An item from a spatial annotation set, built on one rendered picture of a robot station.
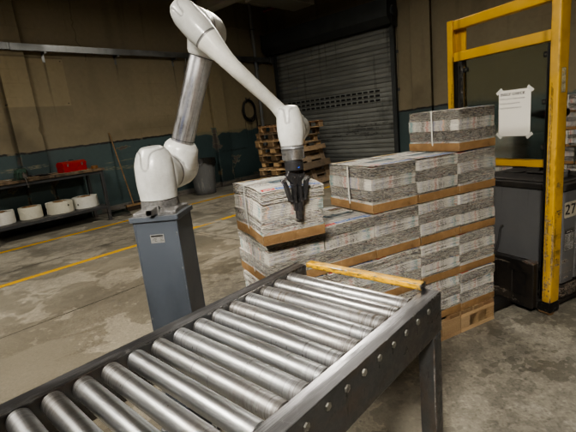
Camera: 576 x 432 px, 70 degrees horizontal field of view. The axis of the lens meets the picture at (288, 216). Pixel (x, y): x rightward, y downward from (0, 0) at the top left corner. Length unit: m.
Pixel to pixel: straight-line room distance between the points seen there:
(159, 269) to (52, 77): 6.81
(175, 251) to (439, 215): 1.39
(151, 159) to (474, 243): 1.81
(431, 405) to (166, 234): 1.13
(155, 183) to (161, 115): 7.46
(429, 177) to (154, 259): 1.41
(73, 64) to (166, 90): 1.84
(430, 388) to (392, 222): 0.99
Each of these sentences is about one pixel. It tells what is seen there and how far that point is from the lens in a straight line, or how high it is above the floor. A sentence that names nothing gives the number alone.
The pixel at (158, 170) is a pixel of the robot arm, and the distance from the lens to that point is 1.73.
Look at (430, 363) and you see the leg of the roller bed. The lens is 1.32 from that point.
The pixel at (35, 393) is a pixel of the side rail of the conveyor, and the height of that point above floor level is 0.80.
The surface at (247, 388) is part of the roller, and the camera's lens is 0.90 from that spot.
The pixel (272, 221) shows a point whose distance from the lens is 1.67.
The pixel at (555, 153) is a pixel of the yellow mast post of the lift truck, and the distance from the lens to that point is 2.73.
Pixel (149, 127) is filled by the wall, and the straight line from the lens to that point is 8.99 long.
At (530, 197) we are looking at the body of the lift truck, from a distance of 3.03.
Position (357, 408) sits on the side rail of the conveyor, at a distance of 0.97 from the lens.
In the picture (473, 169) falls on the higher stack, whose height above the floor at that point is 0.96.
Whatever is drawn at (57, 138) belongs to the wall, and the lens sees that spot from 8.26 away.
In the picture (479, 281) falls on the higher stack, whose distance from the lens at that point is 2.72.
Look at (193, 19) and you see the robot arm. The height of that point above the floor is 1.72.
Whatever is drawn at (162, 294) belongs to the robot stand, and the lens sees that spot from 1.85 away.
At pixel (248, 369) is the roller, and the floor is 0.79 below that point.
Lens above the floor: 1.31
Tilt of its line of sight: 13 degrees down
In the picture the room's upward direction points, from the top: 6 degrees counter-clockwise
